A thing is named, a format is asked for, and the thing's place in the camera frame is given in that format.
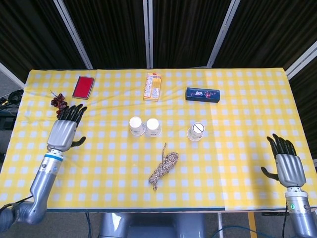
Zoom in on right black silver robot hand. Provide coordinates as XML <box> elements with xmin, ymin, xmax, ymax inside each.
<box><xmin>261</xmin><ymin>133</ymin><xmax>307</xmax><ymax>188</ymax></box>

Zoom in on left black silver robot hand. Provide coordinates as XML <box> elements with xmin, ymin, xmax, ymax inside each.
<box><xmin>47</xmin><ymin>104</ymin><xmax>88</xmax><ymax>152</ymax></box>

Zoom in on paper cup large blue flower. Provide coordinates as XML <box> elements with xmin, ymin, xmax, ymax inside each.
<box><xmin>128</xmin><ymin>116</ymin><xmax>146</xmax><ymax>137</ymax></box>

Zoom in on paper cup green fern print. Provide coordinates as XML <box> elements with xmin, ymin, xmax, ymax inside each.
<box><xmin>187</xmin><ymin>121</ymin><xmax>206</xmax><ymax>142</ymax></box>

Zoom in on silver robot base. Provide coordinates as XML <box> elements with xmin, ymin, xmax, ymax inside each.
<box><xmin>99</xmin><ymin>212</ymin><xmax>208</xmax><ymax>238</ymax></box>

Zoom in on paper cup small green flowers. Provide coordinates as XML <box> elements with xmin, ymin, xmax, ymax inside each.
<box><xmin>145</xmin><ymin>118</ymin><xmax>162</xmax><ymax>137</ymax></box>

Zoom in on dark red grape bunch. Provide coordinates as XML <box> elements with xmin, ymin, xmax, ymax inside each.
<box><xmin>50</xmin><ymin>90</ymin><xmax>69</xmax><ymax>119</ymax></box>

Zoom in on red flat stamp pad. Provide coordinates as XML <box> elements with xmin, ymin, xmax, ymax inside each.
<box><xmin>71</xmin><ymin>75</ymin><xmax>96</xmax><ymax>100</ymax></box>

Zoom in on yellow white checked tablecloth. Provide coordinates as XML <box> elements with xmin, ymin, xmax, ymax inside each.
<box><xmin>0</xmin><ymin>68</ymin><xmax>317</xmax><ymax>213</ymax></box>

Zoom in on orange yellow carton box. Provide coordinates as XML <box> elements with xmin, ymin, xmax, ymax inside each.
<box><xmin>143</xmin><ymin>72</ymin><xmax>163</xmax><ymax>101</ymax></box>

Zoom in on dark blue long box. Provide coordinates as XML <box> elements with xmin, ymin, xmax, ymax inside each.
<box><xmin>185</xmin><ymin>87</ymin><xmax>221</xmax><ymax>102</ymax></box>

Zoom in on black cable pile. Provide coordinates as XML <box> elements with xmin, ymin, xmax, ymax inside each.
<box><xmin>0</xmin><ymin>89</ymin><xmax>24</xmax><ymax>110</ymax></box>

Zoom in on blue floor cable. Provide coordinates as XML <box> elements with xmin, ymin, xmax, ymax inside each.
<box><xmin>215</xmin><ymin>222</ymin><xmax>285</xmax><ymax>238</ymax></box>

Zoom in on grey partition frame post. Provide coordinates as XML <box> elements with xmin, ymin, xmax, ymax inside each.
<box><xmin>207</xmin><ymin>0</ymin><xmax>245</xmax><ymax>68</ymax></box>
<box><xmin>142</xmin><ymin>0</ymin><xmax>154</xmax><ymax>69</ymax></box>
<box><xmin>53</xmin><ymin>0</ymin><xmax>94</xmax><ymax>69</ymax></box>
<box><xmin>284</xmin><ymin>47</ymin><xmax>317</xmax><ymax>80</ymax></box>
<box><xmin>0</xmin><ymin>61</ymin><xmax>25</xmax><ymax>90</ymax></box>

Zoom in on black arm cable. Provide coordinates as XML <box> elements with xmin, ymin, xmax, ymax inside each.
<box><xmin>0</xmin><ymin>195</ymin><xmax>34</xmax><ymax>211</ymax></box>

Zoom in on beige black rope bundle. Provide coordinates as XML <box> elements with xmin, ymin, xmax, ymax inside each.
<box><xmin>148</xmin><ymin>142</ymin><xmax>179</xmax><ymax>191</ymax></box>

